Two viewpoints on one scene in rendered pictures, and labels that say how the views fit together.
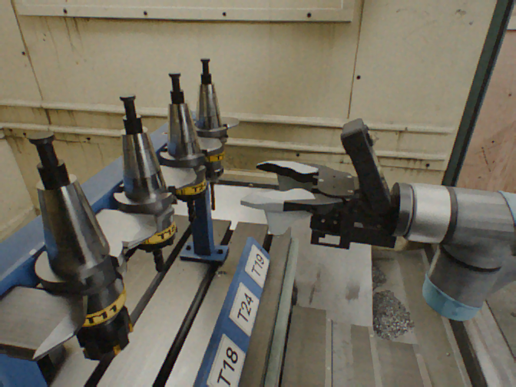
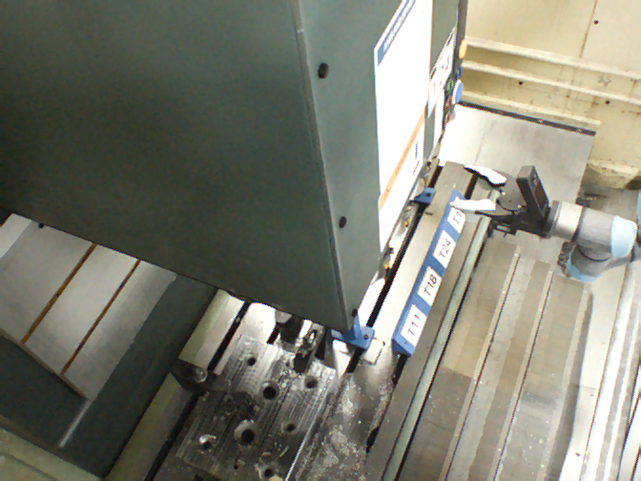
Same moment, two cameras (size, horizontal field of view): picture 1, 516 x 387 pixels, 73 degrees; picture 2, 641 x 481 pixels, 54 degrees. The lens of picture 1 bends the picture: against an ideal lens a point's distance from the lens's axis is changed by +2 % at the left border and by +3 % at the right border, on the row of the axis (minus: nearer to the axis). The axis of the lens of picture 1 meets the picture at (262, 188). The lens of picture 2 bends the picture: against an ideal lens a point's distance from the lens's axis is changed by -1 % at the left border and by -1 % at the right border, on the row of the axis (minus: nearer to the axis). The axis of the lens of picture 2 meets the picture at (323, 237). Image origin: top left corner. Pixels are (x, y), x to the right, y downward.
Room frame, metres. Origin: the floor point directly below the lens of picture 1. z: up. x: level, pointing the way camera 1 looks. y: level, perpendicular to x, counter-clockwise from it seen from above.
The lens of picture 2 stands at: (-0.44, -0.01, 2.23)
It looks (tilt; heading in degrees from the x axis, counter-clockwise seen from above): 55 degrees down; 22
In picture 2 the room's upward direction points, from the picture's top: 10 degrees counter-clockwise
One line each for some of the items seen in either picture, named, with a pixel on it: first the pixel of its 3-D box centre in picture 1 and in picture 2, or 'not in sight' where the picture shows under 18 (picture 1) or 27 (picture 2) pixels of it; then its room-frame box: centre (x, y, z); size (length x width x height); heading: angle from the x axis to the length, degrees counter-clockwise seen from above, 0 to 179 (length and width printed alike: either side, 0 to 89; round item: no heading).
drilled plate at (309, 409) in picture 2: not in sight; (259, 416); (-0.07, 0.35, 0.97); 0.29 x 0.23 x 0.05; 169
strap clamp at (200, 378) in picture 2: not in sight; (201, 380); (-0.02, 0.49, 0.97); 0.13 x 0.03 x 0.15; 79
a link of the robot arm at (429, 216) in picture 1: (418, 210); (564, 219); (0.38, -0.21, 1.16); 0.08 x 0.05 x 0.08; 169
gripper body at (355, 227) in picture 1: (354, 208); (524, 211); (0.40, -0.13, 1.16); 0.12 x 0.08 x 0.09; 79
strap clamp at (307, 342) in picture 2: not in sight; (311, 348); (0.09, 0.28, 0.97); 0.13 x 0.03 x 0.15; 169
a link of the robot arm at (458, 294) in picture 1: (466, 272); (596, 255); (0.38, -0.29, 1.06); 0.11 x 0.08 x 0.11; 119
